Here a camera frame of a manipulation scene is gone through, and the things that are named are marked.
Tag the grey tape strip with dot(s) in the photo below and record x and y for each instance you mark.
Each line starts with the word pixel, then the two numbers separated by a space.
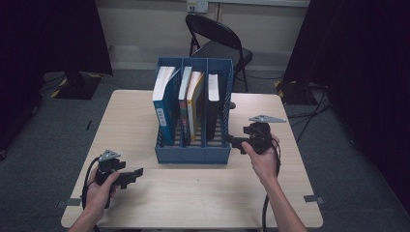
pixel 72 202
pixel 312 199

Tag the person's left hand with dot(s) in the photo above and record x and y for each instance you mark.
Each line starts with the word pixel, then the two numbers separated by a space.
pixel 96 199

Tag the yellow book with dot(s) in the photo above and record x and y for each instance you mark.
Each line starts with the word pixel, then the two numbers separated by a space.
pixel 193 109

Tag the blue book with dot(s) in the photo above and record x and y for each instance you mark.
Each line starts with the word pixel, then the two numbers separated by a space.
pixel 166 109

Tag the black folding chair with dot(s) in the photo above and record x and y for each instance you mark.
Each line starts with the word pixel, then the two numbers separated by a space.
pixel 222 38

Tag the red illustrated book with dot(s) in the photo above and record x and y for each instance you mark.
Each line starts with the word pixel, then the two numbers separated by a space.
pixel 183 109

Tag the person's right hand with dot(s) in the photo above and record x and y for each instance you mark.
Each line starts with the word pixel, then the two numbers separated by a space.
pixel 266 166

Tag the white wall socket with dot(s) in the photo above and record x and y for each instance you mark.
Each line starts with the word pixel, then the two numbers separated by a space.
pixel 197 5

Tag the small dark round object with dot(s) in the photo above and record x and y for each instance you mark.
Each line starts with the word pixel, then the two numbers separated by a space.
pixel 232 105

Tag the black curtain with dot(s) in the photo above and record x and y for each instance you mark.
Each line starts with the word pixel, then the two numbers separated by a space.
pixel 361 64
pixel 48 38

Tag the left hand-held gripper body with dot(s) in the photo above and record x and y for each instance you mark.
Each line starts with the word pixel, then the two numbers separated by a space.
pixel 108 166

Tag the blue plastic file rack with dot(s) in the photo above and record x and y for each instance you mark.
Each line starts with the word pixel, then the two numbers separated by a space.
pixel 193 156

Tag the black book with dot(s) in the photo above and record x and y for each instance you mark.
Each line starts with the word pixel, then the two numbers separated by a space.
pixel 212 109

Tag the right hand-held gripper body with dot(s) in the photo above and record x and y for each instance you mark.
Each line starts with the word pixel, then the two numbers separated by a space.
pixel 261 137

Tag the black stand base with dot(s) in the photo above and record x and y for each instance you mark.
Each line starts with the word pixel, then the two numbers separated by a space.
pixel 296 93
pixel 77 87

